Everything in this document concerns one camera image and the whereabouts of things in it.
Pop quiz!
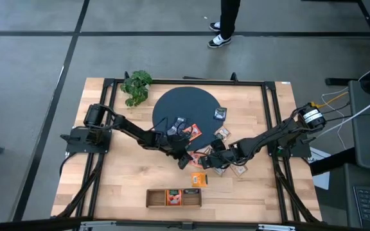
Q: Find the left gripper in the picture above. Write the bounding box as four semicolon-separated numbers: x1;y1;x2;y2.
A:
163;136;195;170

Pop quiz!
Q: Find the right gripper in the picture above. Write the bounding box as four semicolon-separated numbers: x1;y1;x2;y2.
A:
199;138;241;170

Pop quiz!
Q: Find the peach passion fruit tea packet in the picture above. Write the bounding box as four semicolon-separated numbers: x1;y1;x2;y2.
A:
189;151;207;169
165;189;184;207
182;123;203;142

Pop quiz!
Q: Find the plain orange tea packet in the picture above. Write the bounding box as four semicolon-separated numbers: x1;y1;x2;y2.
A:
190;171;209;188

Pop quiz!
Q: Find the wooden tea organiser box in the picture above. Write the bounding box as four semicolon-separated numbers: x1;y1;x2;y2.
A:
145;187;203;209

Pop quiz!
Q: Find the round dark blue woven placemat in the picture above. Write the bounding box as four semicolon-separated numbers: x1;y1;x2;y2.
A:
152;86;226;152

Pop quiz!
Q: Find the green potted plant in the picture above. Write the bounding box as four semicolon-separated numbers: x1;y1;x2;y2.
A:
119;69;154;108

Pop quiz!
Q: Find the white paper sheet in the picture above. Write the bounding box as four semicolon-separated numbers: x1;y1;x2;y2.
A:
309;146;332;191

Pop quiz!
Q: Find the black desk leg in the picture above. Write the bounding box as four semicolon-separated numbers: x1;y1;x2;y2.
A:
308;147;357;176

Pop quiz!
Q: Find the dark grey desk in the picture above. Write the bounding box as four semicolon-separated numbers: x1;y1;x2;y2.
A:
328;162;370;231

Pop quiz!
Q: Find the person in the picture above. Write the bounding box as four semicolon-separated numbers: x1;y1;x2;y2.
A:
207;0;242;49

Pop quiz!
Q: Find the black desk foot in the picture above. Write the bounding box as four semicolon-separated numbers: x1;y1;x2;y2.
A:
324;76;359;87

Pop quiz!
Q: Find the black table beam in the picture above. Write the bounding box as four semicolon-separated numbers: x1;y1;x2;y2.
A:
0;216;370;231

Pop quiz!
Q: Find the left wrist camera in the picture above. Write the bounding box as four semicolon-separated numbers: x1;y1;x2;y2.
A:
166;116;188;136

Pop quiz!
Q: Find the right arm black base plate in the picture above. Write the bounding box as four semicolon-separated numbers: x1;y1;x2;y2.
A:
266;132;312;158

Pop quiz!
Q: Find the silver aluminium rail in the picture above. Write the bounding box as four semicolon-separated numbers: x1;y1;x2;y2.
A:
258;223;297;231
80;220;118;231

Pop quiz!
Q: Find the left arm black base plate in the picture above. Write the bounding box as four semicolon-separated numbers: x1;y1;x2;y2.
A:
60;127;112;155

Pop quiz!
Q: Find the yellow cable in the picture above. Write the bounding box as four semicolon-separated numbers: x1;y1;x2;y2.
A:
310;91;349;110

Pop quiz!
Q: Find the thin white cable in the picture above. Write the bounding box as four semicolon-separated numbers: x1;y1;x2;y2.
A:
319;54;370;151

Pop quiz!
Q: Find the thick white cable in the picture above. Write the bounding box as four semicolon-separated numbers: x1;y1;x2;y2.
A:
315;91;370;139

